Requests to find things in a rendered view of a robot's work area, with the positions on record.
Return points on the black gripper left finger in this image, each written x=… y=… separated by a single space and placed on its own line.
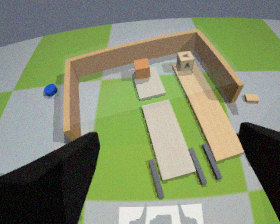
x=52 y=189

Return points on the small tan flat block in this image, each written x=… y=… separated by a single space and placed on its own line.
x=249 y=98

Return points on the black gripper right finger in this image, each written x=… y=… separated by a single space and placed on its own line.
x=262 y=147

